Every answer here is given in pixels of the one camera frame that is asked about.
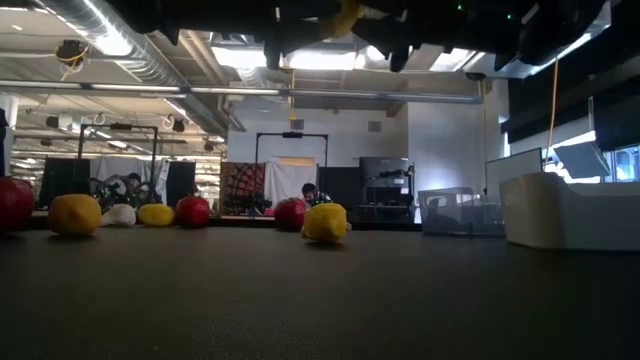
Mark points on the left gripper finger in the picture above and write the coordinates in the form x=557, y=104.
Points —
x=272, y=52
x=300, y=35

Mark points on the person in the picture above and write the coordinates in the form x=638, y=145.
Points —
x=310, y=191
x=133, y=180

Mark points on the black aluminium table frame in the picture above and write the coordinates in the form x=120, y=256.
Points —
x=375, y=226

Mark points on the white board panel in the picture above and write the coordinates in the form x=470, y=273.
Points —
x=512, y=172

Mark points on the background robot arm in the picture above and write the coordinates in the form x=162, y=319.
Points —
x=395, y=174
x=257, y=202

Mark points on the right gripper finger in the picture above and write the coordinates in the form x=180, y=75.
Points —
x=390, y=30
x=400, y=59

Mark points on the silver spiral ceiling duct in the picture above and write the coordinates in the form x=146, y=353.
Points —
x=150, y=60

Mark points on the white hanging cloth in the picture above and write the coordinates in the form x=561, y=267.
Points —
x=115, y=167
x=287, y=182

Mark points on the tilted grey monitor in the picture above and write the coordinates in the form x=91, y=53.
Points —
x=582, y=160

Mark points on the black window blind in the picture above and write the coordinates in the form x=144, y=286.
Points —
x=575, y=95

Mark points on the clear plastic basket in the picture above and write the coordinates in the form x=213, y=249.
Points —
x=460, y=210

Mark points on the red patterned hanging cloth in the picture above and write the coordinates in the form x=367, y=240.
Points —
x=240, y=185

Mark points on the grey wall vent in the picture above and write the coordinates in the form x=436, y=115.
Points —
x=374, y=126
x=297, y=124

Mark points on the black station frame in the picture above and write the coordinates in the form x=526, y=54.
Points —
x=292, y=135
x=120, y=126

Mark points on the yellow toy lemon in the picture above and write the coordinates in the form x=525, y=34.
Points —
x=345, y=17
x=325, y=223
x=156, y=215
x=75, y=215

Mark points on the black partition panel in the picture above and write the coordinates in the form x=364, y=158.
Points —
x=180, y=180
x=62, y=180
x=340, y=187

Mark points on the black ceiling spotlight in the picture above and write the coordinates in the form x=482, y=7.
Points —
x=209, y=146
x=52, y=121
x=178, y=125

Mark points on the red toy tomato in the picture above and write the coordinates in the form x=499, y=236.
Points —
x=290, y=215
x=192, y=211
x=12, y=205

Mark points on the black station desk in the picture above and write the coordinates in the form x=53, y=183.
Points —
x=385, y=212

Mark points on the long grey ceiling pipe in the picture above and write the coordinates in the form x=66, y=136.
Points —
x=225, y=90

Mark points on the white plastic basket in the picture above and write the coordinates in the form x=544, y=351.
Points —
x=550, y=215

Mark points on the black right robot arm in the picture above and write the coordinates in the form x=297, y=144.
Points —
x=545, y=25

